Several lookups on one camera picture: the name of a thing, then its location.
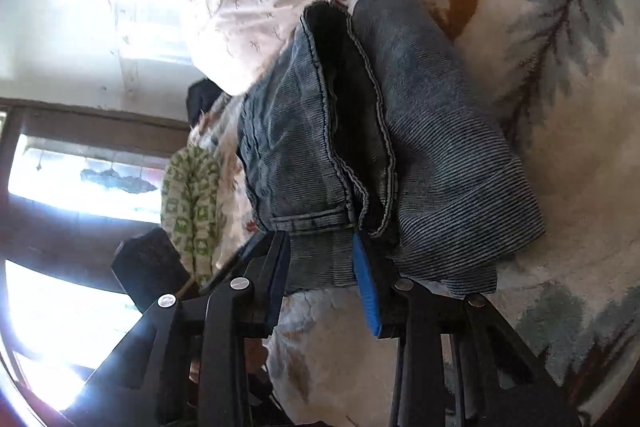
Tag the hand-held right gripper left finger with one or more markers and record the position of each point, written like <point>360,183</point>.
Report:
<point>277,287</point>

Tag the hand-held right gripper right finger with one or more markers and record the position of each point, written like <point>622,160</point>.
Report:
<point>367,287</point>

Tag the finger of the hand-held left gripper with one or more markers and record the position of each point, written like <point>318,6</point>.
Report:
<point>240,257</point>

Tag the blue denim pants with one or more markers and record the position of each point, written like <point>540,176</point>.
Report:
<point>440,132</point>

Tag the green patterned cloth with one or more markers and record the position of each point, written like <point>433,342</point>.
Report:
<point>192,207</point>

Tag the dark cloth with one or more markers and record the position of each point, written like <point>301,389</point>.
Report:
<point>202,102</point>

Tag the leaf print fleece blanket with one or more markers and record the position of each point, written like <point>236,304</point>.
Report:
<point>575,217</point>

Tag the white sprig print pillow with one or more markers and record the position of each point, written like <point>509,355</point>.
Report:
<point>240,7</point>

